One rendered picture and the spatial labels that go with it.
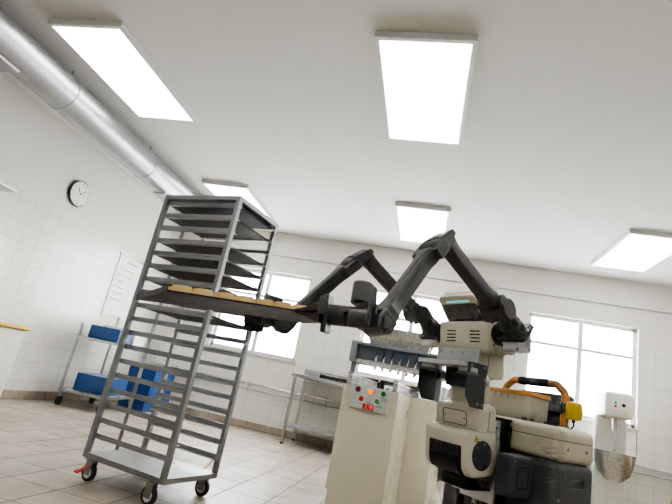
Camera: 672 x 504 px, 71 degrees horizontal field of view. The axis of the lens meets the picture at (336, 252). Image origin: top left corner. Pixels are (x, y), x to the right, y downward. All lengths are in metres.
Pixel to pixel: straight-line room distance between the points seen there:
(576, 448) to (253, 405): 5.75
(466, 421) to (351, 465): 1.28
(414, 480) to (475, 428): 1.85
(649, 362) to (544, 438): 5.63
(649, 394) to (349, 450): 5.19
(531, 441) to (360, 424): 1.26
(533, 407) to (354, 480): 1.31
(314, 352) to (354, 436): 4.18
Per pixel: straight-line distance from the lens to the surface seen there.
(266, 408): 7.31
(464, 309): 2.00
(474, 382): 1.87
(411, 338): 3.80
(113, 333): 6.29
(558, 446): 2.05
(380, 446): 3.05
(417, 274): 1.47
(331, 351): 7.13
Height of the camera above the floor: 0.78
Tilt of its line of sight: 16 degrees up
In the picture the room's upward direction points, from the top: 12 degrees clockwise
